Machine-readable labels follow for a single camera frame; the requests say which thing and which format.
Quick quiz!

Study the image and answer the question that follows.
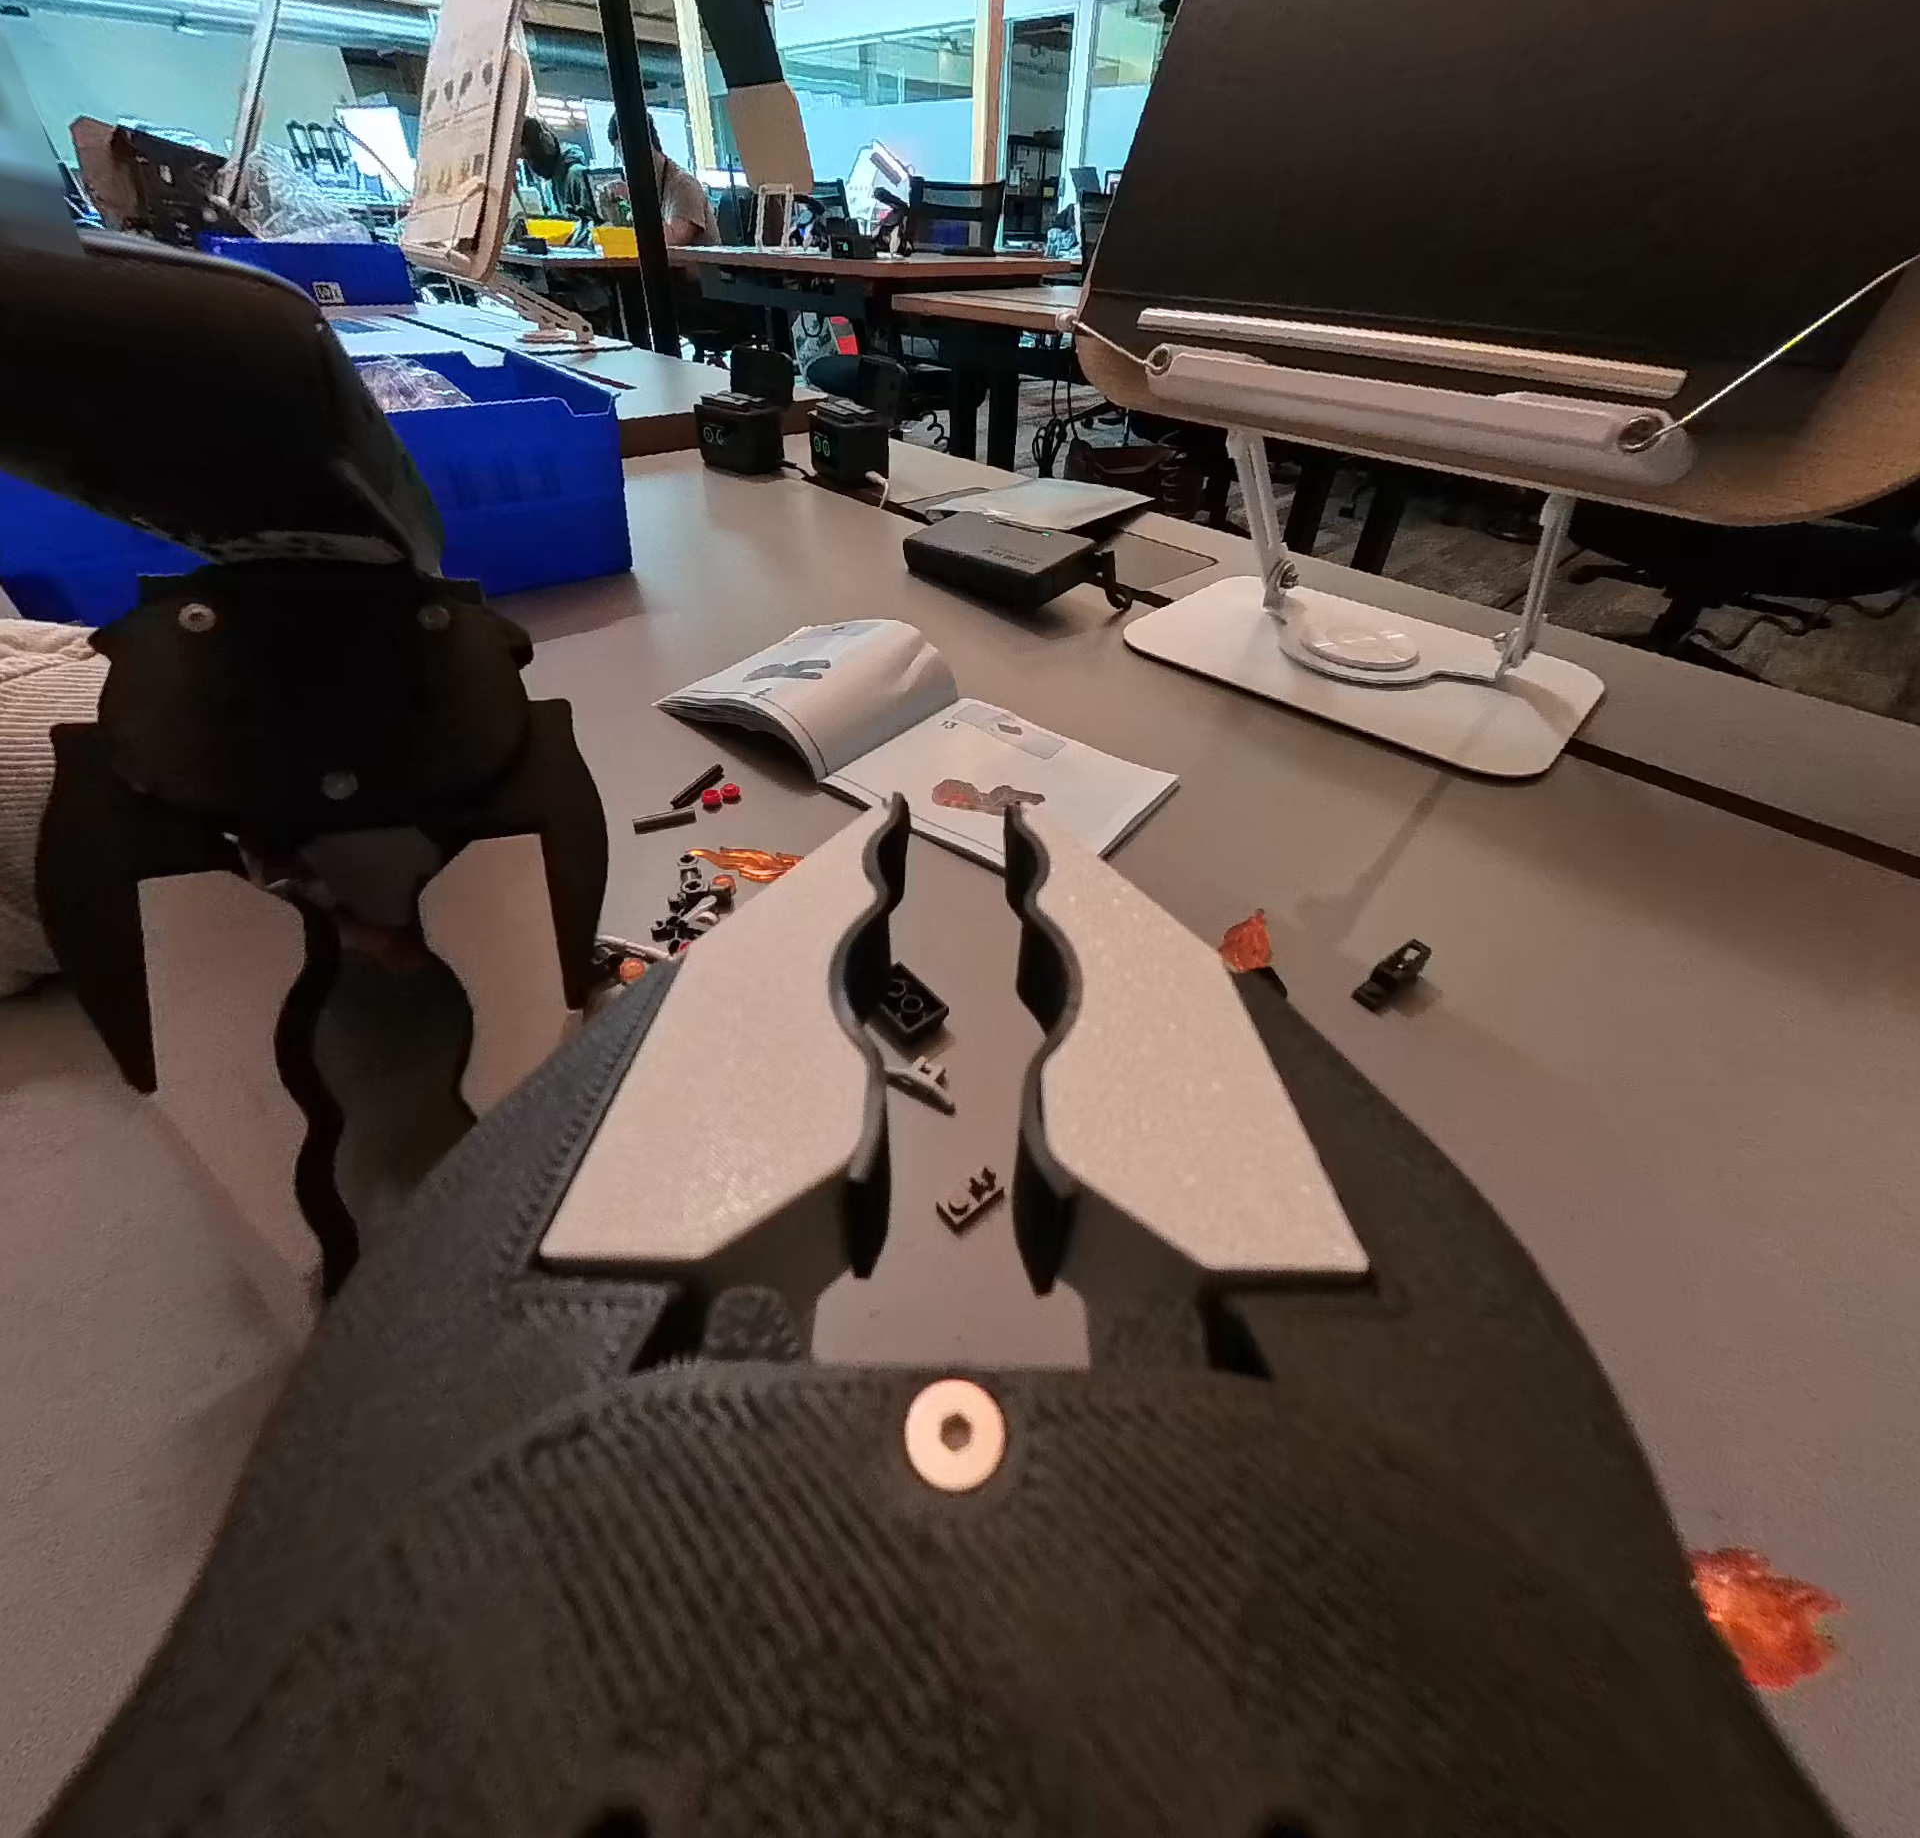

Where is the cardboard sheet on stand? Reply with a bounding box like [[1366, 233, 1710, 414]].
[[398, 0, 634, 352]]

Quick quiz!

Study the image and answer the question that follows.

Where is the black vertical pole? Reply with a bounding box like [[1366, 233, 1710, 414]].
[[583, 0, 673, 357]]

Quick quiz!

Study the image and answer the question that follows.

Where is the large orange lego flame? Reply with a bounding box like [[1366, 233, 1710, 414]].
[[1686, 1545, 1846, 1692]]

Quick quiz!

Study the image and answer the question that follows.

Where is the blue plastic bin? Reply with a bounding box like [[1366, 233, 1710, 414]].
[[0, 465, 214, 627], [202, 232, 417, 316], [332, 350, 632, 589]]

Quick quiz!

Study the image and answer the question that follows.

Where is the wooden background table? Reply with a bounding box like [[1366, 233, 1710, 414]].
[[660, 241, 1084, 312], [450, 305, 842, 461]]

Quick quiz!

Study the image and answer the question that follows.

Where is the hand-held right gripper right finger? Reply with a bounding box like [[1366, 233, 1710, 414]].
[[1003, 800, 1375, 1296]]

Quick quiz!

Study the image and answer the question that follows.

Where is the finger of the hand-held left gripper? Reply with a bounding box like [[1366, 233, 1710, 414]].
[[140, 852, 364, 1296], [403, 833, 574, 1123]]

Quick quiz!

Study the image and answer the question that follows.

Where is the black battery charger case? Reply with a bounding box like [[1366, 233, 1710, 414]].
[[691, 346, 797, 480], [807, 353, 912, 491]]

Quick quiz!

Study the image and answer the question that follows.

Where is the open cardboard box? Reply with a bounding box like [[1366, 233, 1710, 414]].
[[66, 116, 248, 237]]

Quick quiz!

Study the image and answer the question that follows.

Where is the lego instruction booklet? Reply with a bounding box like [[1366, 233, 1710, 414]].
[[654, 617, 1185, 874]]

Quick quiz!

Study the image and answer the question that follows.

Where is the black lego brick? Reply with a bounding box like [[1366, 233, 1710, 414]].
[[869, 959, 959, 1048]]

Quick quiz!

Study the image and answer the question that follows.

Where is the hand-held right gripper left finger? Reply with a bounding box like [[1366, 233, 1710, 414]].
[[535, 794, 916, 1276]]

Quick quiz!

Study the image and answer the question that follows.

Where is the black power bank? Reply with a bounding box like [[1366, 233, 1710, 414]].
[[901, 510, 1098, 616]]

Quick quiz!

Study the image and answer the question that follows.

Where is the dark desk cable hatch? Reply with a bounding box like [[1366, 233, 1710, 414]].
[[1099, 525, 1220, 597]]

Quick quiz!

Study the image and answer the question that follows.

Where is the clear plastic bag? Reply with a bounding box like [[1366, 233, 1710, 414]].
[[239, 145, 380, 245], [352, 352, 485, 416]]

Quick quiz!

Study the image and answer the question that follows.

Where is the silver foil pouch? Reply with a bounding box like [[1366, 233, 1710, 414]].
[[936, 473, 1160, 545]]

